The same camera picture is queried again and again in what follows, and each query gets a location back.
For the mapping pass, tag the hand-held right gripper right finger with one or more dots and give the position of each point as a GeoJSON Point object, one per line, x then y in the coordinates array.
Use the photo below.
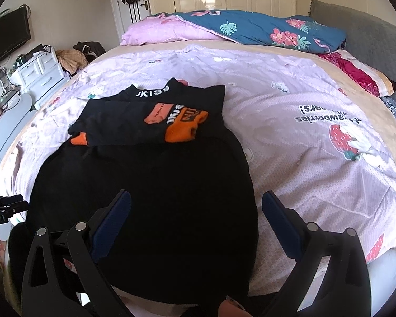
{"type": "Point", "coordinates": [280, 221]}

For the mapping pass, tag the brown crumpled cloth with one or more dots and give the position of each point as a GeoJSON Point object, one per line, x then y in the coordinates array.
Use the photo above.
{"type": "Point", "coordinates": [71, 61]}

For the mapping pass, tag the black sweater with orange cuffs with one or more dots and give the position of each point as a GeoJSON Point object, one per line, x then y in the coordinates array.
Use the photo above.
{"type": "Point", "coordinates": [151, 204]}

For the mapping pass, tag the red floral pillow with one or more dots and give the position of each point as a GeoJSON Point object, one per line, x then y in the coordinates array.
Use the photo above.
{"type": "Point", "coordinates": [349, 69]}

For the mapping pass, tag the black television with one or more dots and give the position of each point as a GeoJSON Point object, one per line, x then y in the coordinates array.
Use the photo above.
{"type": "Point", "coordinates": [6, 39]}

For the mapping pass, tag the pink strawberry printed blanket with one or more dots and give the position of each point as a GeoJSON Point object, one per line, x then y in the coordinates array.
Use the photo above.
{"type": "Point", "coordinates": [283, 171]}

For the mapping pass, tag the pale grey rounded table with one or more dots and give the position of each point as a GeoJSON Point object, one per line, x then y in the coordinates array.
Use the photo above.
{"type": "Point", "coordinates": [10, 122]}

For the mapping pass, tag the grey padded headboard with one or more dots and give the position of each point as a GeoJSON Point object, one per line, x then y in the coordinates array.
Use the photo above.
{"type": "Point", "coordinates": [366, 36]}

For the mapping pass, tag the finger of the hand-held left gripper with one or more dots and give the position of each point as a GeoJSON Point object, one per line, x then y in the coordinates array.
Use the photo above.
{"type": "Point", "coordinates": [5, 200]}
{"type": "Point", "coordinates": [19, 208]}

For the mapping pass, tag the white drawer cabinet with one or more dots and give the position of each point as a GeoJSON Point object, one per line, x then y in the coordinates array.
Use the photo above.
{"type": "Point", "coordinates": [36, 76]}

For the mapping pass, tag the white door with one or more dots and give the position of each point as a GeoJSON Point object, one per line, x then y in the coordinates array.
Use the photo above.
{"type": "Point", "coordinates": [117, 23]}

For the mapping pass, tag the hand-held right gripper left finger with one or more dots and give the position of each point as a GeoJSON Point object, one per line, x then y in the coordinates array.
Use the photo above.
{"type": "Point", "coordinates": [114, 218]}

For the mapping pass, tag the black paper bag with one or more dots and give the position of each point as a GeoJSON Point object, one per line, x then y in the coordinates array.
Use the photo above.
{"type": "Point", "coordinates": [38, 51]}

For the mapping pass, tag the blue floral quilt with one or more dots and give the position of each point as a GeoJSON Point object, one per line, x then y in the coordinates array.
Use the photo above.
{"type": "Point", "coordinates": [250, 26]}

